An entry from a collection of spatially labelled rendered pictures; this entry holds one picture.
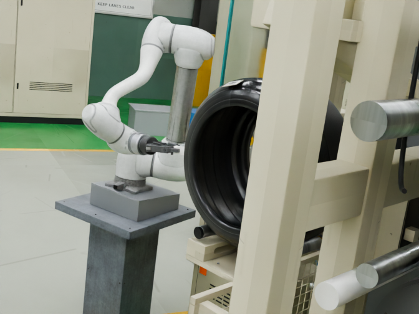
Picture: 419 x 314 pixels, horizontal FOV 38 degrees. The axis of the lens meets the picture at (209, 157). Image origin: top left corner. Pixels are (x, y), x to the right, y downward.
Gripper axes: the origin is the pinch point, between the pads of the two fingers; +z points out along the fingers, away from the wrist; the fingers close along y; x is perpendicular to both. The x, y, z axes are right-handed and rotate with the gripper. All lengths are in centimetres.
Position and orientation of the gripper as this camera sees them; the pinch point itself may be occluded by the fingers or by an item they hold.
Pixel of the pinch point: (181, 150)
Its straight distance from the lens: 234.0
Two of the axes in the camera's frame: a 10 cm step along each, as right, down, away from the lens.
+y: 6.8, -1.1, 7.3
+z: 7.3, 1.2, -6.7
